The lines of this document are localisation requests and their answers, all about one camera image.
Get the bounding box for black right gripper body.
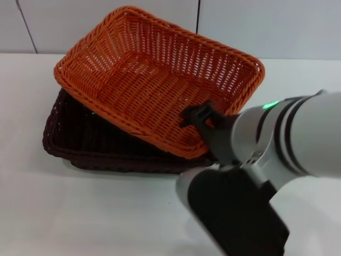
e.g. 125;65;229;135
198;113;242;167

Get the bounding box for orange wicker basket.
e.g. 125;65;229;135
53;5;266;160

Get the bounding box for dark brown wicker basket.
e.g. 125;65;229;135
42;87;214;174

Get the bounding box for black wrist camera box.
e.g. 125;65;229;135
175;164;291;256

